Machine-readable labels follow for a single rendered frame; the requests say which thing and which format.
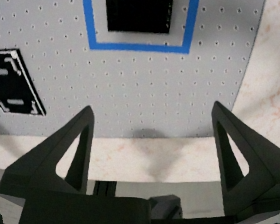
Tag blue tape outline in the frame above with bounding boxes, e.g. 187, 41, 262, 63
83, 0, 199, 53

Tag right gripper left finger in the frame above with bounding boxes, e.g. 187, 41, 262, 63
0, 105, 95, 194

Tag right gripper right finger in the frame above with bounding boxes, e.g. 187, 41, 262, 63
212, 101, 280, 216

